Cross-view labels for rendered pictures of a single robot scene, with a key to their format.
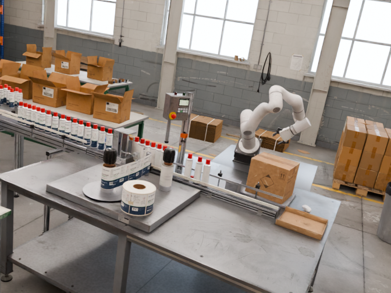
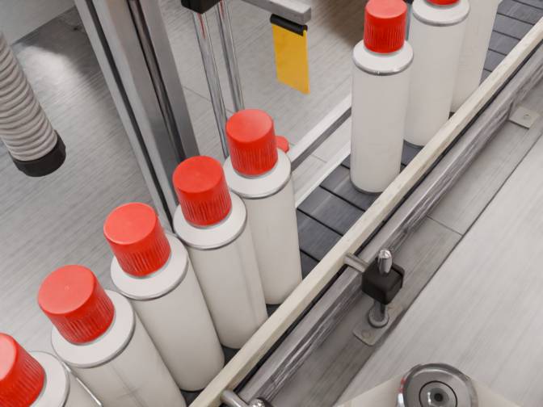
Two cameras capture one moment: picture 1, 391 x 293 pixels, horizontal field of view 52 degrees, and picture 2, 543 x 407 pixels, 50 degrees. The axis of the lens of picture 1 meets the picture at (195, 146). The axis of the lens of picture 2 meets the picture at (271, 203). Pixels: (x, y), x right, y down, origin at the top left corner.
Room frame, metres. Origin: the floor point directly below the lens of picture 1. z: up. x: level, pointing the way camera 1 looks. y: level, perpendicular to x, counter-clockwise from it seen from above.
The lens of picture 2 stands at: (2.78, 0.44, 1.35)
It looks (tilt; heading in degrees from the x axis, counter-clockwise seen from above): 51 degrees down; 293
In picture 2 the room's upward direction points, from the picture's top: 8 degrees counter-clockwise
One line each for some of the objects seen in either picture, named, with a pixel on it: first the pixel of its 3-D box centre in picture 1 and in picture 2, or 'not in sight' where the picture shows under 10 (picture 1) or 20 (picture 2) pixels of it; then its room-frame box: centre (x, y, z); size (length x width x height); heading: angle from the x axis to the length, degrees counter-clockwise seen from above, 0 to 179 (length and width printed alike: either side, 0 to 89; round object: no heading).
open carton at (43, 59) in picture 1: (39, 56); not in sight; (7.34, 3.06, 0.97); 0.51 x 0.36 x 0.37; 164
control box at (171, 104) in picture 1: (176, 107); not in sight; (3.00, 0.19, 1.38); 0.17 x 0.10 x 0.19; 121
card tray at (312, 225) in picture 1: (302, 221); not in sight; (2.47, -0.79, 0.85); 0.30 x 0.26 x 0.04; 66
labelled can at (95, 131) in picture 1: (94, 136); not in sight; (3.19, 0.84, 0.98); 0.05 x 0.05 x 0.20
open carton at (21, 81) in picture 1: (21, 81); not in sight; (4.95, 2.27, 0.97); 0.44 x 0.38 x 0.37; 166
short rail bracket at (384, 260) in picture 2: not in sight; (382, 287); (2.80, 0.17, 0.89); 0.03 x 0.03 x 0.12; 66
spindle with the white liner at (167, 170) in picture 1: (167, 168); not in sight; (2.59, 0.17, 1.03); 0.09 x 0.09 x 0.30
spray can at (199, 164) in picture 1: (198, 170); (432, 58); (2.79, -0.05, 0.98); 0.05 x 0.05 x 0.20
